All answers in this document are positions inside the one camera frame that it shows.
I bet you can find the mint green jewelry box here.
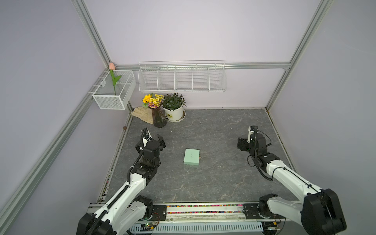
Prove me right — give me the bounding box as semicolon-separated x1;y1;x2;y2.
184;149;200;165

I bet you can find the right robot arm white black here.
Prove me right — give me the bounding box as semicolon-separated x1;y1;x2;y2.
237;125;347;235

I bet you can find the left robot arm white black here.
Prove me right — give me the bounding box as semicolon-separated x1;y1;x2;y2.
76;128;166;235

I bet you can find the dark glass vase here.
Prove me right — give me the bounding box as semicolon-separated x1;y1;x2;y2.
151;106;167;128

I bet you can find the white plant pot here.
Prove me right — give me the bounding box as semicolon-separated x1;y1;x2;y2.
163;106;186;123

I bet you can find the green potted plant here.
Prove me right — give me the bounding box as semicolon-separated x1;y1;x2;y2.
162;93;186;111

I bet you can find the yellow flower bouquet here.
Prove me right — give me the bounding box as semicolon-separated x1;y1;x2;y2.
143;94;164;109

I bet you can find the small white mesh basket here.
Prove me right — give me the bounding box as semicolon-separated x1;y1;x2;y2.
92;70;136;110

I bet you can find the white vent grille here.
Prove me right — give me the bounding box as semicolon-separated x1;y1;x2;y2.
129;222;264;235

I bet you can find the pink artificial tulip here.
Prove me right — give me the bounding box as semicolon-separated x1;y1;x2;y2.
109;62;121;96

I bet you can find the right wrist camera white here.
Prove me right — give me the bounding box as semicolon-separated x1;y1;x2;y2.
247;125;258;144

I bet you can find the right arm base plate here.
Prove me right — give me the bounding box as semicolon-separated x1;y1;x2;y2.
242;203;284;219

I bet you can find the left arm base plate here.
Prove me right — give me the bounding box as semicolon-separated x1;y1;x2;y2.
141;205;167;221

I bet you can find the aluminium front rail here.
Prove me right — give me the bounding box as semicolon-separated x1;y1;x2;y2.
82;200;330;225

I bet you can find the long white wire basket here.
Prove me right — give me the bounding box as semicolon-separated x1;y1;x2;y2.
138;60;227;93

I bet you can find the black corrugated cable conduit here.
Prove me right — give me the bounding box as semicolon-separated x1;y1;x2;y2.
86;210;108;235

